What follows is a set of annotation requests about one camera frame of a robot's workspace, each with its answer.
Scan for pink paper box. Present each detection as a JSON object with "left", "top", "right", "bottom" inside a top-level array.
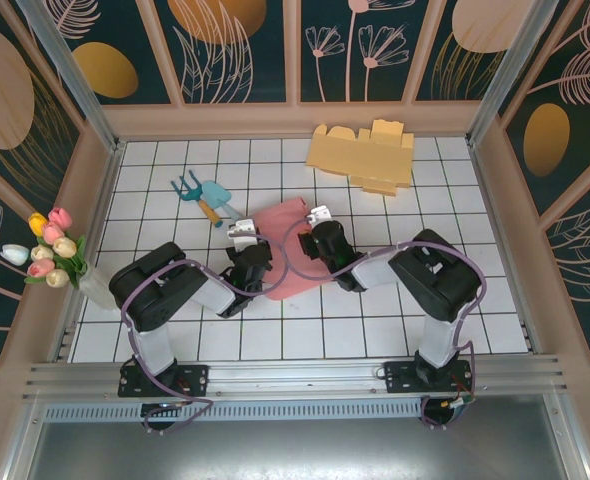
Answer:
[{"left": 251, "top": 196, "right": 329, "bottom": 302}]

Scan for yellow paper box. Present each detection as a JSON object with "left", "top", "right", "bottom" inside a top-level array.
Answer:
[{"left": 304, "top": 118, "right": 416, "bottom": 199}]

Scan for blue garden trowel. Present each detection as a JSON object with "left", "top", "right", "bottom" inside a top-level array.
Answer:
[{"left": 200, "top": 180, "right": 244, "bottom": 224}]

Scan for artificial tulip bouquet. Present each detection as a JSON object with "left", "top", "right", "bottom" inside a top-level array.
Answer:
[{"left": 0, "top": 207, "right": 90, "bottom": 290}]

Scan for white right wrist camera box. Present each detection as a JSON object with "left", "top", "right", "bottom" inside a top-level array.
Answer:
[{"left": 304, "top": 205, "right": 334, "bottom": 227}]

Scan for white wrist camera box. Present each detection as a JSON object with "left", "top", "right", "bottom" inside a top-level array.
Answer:
[
  {"left": 304, "top": 205, "right": 334, "bottom": 227},
  {"left": 224, "top": 217, "right": 260, "bottom": 250}
]

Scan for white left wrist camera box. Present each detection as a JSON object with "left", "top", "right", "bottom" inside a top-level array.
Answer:
[{"left": 224, "top": 217, "right": 260, "bottom": 250}]

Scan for teal garden fork, wooden handle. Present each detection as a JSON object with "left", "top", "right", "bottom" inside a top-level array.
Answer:
[{"left": 170, "top": 169, "right": 225, "bottom": 230}]

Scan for aluminium mounting rail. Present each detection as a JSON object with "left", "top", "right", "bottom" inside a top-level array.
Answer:
[{"left": 22, "top": 354, "right": 569, "bottom": 404}]

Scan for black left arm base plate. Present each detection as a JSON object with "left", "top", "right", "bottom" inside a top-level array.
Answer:
[{"left": 118, "top": 363, "right": 210, "bottom": 399}]

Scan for slotted grey cable duct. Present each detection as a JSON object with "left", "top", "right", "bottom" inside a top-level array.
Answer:
[{"left": 42, "top": 397, "right": 426, "bottom": 424}]

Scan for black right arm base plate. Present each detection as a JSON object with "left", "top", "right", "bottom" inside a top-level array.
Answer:
[{"left": 383, "top": 359, "right": 476, "bottom": 396}]

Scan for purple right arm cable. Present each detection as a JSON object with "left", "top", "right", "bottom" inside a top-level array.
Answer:
[{"left": 285, "top": 217, "right": 487, "bottom": 431}]

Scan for dark wall panel, pink flowers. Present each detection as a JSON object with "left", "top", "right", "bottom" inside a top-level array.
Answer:
[{"left": 294, "top": 0, "right": 414, "bottom": 106}]

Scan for dark wall panel, pale disc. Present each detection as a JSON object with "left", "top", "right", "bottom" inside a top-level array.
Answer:
[{"left": 414, "top": 0, "right": 521, "bottom": 104}]

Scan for aluminium frame post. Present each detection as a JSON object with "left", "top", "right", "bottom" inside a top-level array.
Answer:
[
  {"left": 17, "top": 0, "right": 126, "bottom": 154},
  {"left": 466, "top": 0, "right": 559, "bottom": 146}
]

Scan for dark wall panel, gold oval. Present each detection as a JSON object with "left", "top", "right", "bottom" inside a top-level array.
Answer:
[{"left": 57, "top": 0, "right": 179, "bottom": 106}]

